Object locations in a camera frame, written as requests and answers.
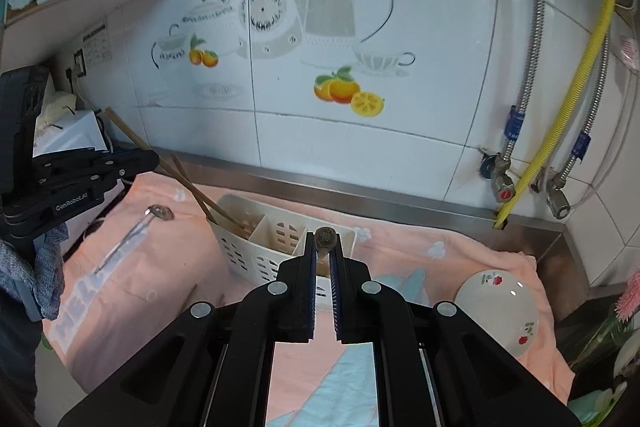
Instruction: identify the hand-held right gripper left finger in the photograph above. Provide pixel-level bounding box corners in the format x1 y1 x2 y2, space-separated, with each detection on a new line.
57 240 318 427

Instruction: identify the glass vase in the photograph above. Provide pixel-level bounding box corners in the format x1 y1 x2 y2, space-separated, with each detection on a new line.
569 306 632 370

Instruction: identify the cream cloth bundle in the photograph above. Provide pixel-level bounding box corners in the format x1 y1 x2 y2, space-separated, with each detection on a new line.
39 91 77 128

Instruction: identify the pink paper tag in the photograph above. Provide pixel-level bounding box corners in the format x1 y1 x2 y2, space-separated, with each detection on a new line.
619 34 640 74

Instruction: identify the white appliance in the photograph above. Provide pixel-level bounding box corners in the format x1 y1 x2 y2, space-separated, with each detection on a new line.
32 109 127 239

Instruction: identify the brown wooden chopstick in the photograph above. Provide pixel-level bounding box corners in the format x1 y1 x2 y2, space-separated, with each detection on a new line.
171 154 221 225
314 228 336 279
102 107 247 234

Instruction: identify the printed wall label sheet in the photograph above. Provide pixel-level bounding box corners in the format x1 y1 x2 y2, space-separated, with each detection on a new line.
82 20 112 64

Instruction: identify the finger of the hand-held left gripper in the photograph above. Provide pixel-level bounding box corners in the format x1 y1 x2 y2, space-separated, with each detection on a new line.
31 167 137 212
33 147 159 180

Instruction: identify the thin white hose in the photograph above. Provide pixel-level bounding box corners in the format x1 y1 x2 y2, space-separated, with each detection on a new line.
569 21 627 210

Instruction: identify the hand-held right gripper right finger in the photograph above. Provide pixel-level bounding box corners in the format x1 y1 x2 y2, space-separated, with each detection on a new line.
328 240 582 427

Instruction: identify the white plastic utensil caddy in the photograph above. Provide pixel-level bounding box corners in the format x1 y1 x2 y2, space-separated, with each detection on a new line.
207 194 357 314

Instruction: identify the pink flower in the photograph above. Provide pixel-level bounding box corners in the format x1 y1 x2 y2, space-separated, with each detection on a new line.
613 269 640 324

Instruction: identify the braided steel water hose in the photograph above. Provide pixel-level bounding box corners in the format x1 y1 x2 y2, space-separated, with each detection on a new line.
499 0 547 168
554 31 612 188

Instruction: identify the yellow corrugated gas hose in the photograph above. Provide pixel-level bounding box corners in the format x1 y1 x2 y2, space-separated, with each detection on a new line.
494 0 617 229

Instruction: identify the person's left hand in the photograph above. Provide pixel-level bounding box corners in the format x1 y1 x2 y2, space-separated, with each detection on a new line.
0 226 69 321

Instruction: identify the pink printed towel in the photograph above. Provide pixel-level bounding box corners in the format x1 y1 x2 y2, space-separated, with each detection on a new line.
42 171 576 427

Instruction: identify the white floral bowl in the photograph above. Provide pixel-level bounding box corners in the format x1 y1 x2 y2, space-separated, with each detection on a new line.
454 270 540 359

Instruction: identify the black cable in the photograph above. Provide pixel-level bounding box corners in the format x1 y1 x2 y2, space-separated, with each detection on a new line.
94 111 115 154

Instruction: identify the metal spoon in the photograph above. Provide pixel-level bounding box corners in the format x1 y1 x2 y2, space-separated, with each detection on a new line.
94 205 175 274

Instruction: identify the metal angle valve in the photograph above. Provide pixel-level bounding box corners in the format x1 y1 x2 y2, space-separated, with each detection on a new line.
479 149 519 208
532 167 572 221

